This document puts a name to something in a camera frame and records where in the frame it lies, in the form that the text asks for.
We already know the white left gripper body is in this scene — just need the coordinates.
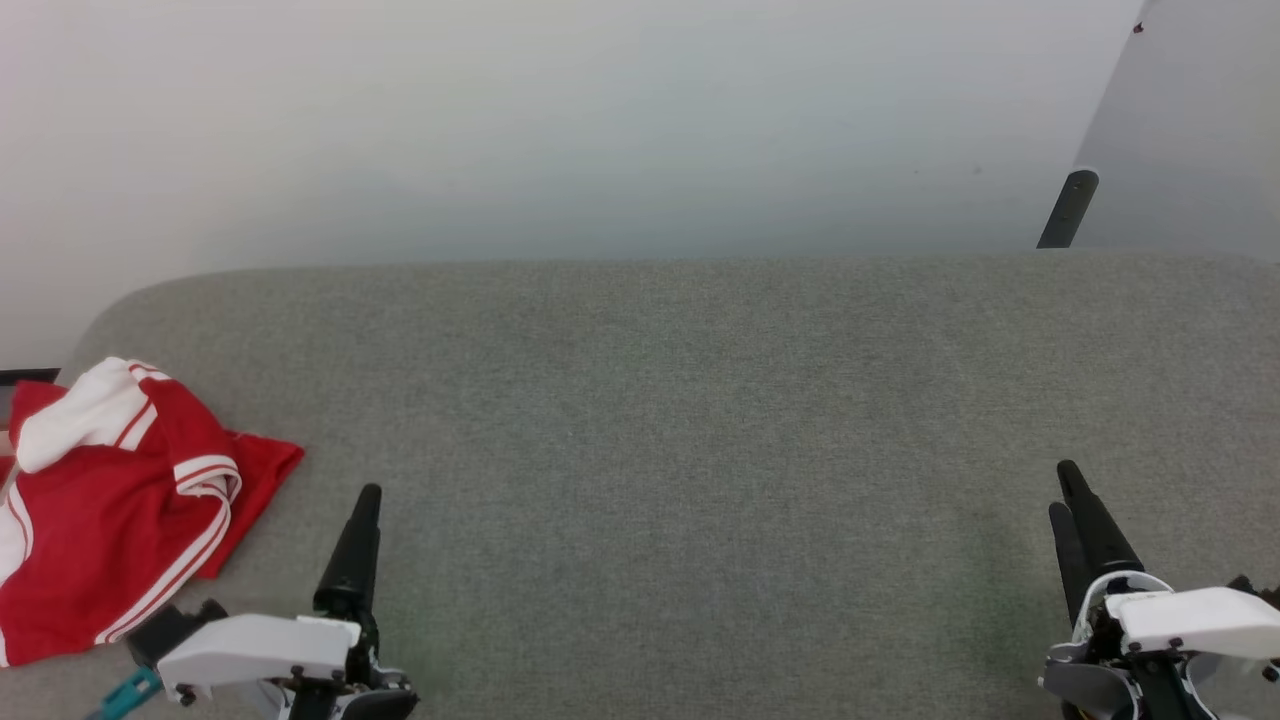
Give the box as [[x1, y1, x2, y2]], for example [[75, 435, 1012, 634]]
[[128, 598, 421, 720]]

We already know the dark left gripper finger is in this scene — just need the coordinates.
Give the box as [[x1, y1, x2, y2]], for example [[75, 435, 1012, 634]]
[[313, 484, 384, 623]]

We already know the grey fabric sofa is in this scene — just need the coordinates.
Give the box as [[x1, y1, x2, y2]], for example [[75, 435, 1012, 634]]
[[0, 250, 1280, 720]]

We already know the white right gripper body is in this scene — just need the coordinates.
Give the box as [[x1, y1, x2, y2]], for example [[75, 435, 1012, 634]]
[[1040, 570, 1280, 720]]

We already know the red Bulls basketball jersey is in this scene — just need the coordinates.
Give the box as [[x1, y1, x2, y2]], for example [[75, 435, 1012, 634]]
[[0, 357, 306, 669]]

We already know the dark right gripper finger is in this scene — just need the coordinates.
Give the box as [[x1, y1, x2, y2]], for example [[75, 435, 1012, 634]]
[[1049, 502, 1092, 629], [1057, 460, 1144, 601]]

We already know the dark rounded metal bracket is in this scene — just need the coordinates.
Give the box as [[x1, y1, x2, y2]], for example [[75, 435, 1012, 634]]
[[1036, 168, 1101, 250]]

